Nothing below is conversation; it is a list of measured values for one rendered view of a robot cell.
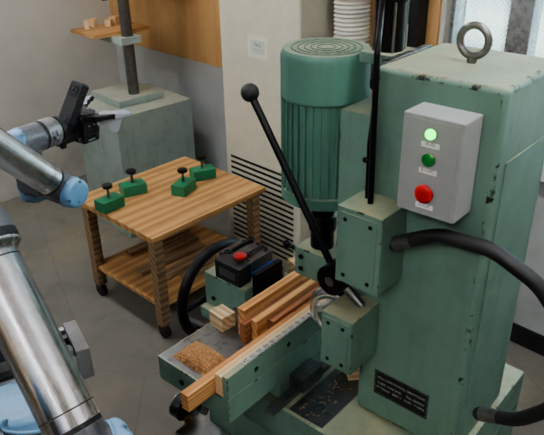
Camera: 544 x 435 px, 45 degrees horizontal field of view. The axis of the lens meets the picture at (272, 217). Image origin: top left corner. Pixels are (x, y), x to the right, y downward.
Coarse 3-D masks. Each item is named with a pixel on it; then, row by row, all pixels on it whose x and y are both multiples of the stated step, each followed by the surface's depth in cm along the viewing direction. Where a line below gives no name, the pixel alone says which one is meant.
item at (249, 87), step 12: (252, 84) 120; (252, 96) 119; (264, 120) 121; (276, 144) 121; (276, 156) 121; (288, 168) 121; (288, 180) 121; (300, 192) 122; (300, 204) 122; (312, 216) 122; (312, 228) 122; (324, 252) 122; (324, 276) 122; (324, 288) 123; (336, 288) 121; (348, 288) 122; (360, 300) 121
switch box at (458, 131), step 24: (408, 120) 97; (432, 120) 94; (456, 120) 93; (480, 120) 94; (408, 144) 98; (456, 144) 93; (408, 168) 100; (432, 168) 97; (456, 168) 94; (408, 192) 101; (456, 192) 96; (432, 216) 100; (456, 216) 98
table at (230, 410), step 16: (208, 304) 159; (192, 336) 143; (208, 336) 143; (224, 336) 143; (320, 336) 145; (176, 352) 138; (224, 352) 138; (304, 352) 142; (160, 368) 139; (176, 368) 134; (272, 368) 134; (288, 368) 139; (176, 384) 136; (256, 384) 131; (272, 384) 136; (208, 400) 130; (224, 400) 126; (240, 400) 128; (256, 400) 133; (224, 416) 128
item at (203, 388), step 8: (304, 304) 146; (272, 328) 139; (264, 336) 136; (248, 344) 134; (240, 352) 132; (232, 360) 130; (216, 368) 128; (208, 376) 125; (192, 384) 124; (200, 384) 124; (208, 384) 125; (184, 392) 122; (192, 392) 122; (200, 392) 123; (208, 392) 125; (184, 400) 122; (192, 400) 122; (200, 400) 124; (184, 408) 123; (192, 408) 123
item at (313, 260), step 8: (304, 240) 146; (296, 248) 143; (304, 248) 142; (312, 248) 142; (296, 256) 144; (304, 256) 143; (312, 256) 141; (320, 256) 139; (296, 264) 145; (304, 264) 144; (312, 264) 142; (320, 264) 140; (296, 272) 146; (304, 272) 145; (312, 272) 143
